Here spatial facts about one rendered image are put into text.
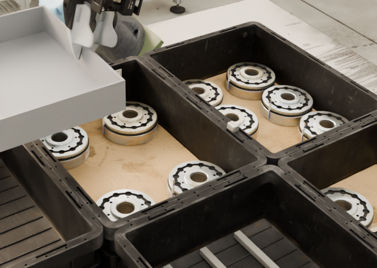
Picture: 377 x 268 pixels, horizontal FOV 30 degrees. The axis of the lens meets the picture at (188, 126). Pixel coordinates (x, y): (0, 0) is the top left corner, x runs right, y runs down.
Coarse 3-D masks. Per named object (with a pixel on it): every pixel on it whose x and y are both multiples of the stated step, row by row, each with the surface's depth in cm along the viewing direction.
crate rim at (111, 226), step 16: (112, 64) 134; (144, 64) 134; (160, 80) 131; (208, 112) 122; (224, 128) 119; (240, 144) 115; (48, 160) 109; (64, 176) 106; (224, 176) 108; (80, 192) 103; (192, 192) 105; (96, 208) 101; (160, 208) 101; (112, 224) 98; (112, 240) 99
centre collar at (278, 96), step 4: (280, 92) 141; (284, 92) 141; (288, 92) 141; (292, 92) 141; (276, 96) 140; (280, 96) 140; (296, 96) 140; (280, 100) 138; (284, 100) 138; (288, 100) 138; (292, 100) 139; (296, 100) 139; (284, 104) 138; (288, 104) 138; (292, 104) 138
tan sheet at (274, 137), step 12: (216, 84) 149; (276, 84) 150; (228, 96) 145; (252, 108) 142; (312, 108) 143; (264, 120) 139; (264, 132) 136; (276, 132) 136; (288, 132) 136; (264, 144) 132; (276, 144) 133; (288, 144) 133
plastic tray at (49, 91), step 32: (0, 32) 114; (32, 32) 117; (64, 32) 111; (0, 64) 109; (32, 64) 110; (64, 64) 110; (96, 64) 104; (0, 96) 102; (32, 96) 103; (64, 96) 103; (96, 96) 97; (0, 128) 91; (32, 128) 94; (64, 128) 97
